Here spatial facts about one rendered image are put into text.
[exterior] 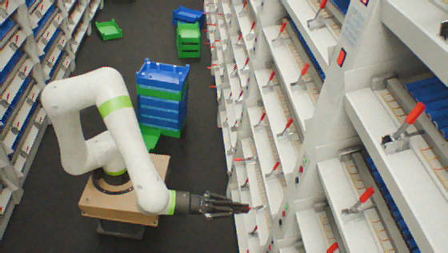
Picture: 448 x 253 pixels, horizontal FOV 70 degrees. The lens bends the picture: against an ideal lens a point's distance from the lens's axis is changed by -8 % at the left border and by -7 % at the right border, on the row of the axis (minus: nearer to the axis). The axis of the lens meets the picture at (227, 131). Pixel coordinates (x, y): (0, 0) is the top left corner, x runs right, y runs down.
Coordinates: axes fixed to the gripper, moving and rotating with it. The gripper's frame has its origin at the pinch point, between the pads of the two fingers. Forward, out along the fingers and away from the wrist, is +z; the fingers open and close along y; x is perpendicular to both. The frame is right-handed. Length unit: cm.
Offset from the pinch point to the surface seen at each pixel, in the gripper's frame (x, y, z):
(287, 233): 26.0, 27.4, 3.0
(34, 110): -54, -102, -112
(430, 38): 94, 42, -8
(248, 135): 1.3, -42.3, 9.6
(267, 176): 19.0, -0.7, 4.8
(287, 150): 38.1, 5.3, 3.3
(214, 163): -56, -76, 9
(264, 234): -0.8, 10.9, 8.6
